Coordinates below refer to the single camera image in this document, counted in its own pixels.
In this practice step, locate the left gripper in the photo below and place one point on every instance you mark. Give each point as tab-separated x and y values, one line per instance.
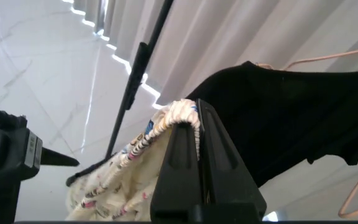
11	155

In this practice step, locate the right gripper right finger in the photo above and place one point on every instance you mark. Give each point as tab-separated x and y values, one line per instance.
228	180

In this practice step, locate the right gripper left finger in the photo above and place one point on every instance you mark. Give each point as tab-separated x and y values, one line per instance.
176	174

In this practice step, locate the cream printed garment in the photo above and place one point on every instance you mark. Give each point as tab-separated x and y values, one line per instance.
120	186

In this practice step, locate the black short-sleeved shirt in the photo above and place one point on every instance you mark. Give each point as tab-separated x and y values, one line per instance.
291	118

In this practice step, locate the black clothes rack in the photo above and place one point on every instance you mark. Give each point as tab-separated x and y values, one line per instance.
135	77

